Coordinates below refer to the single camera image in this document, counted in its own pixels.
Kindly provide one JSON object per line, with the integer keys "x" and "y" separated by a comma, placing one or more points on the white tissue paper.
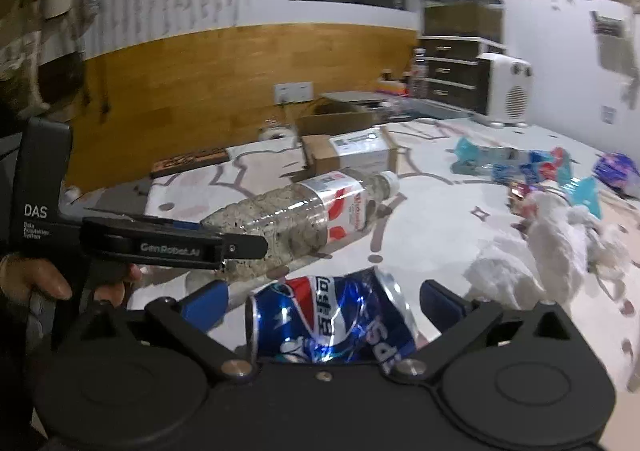
{"x": 560, "y": 246}

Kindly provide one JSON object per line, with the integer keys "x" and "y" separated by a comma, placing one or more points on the purple tissue pack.
{"x": 619, "y": 173}

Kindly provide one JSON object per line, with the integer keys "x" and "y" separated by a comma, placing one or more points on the clear plastic bottle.
{"x": 304, "y": 217}

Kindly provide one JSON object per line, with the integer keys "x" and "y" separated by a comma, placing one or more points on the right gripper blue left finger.
{"x": 207, "y": 306}

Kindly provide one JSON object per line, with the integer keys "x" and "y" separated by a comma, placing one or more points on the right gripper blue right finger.
{"x": 442, "y": 307}

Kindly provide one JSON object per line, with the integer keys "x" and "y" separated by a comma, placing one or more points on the blue snack wrapper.
{"x": 505, "y": 165}

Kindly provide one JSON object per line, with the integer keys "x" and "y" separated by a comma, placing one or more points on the black drawer organizer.
{"x": 452, "y": 67}

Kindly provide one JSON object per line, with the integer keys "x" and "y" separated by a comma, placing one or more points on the glass fish tank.
{"x": 472, "y": 18}

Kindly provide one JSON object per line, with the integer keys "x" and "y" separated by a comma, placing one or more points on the small cardboard box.
{"x": 371, "y": 151}

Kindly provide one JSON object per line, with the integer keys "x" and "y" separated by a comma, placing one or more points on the person left hand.
{"x": 20, "y": 276}

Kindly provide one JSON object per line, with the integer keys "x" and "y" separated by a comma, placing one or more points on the open cardboard box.
{"x": 338, "y": 113}

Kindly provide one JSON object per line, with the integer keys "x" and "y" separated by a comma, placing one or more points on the crushed blue pepsi can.
{"x": 359, "y": 317}

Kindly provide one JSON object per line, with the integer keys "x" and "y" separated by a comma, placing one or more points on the white space heater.
{"x": 503, "y": 88}

